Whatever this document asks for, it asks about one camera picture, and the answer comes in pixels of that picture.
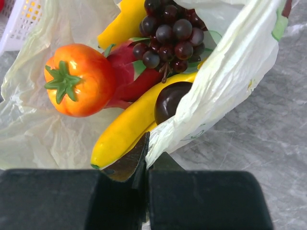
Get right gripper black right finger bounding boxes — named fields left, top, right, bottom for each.
left=148, top=153, right=273, bottom=230

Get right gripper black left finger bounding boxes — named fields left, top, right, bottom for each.
left=0, top=133, right=150, bottom=230

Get yellow fake banana bunch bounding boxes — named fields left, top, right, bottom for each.
left=90, top=70, right=200, bottom=170

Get dark purple fake plum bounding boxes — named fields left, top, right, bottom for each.
left=154, top=81, right=192, bottom=125

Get pink fake dragon fruit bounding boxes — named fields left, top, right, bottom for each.
left=106, top=40, right=163, bottom=109

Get orange fake persimmon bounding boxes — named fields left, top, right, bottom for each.
left=44, top=44, right=117, bottom=117

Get dark purple fake grapes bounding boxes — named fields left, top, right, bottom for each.
left=132, top=0, right=207, bottom=82

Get yellow fake mango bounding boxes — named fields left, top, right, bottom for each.
left=97, top=0, right=147, bottom=50

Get red fake apple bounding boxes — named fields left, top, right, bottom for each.
left=0, top=0, right=5, bottom=11

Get white plastic basket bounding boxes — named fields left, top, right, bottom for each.
left=0, top=0, right=42, bottom=54

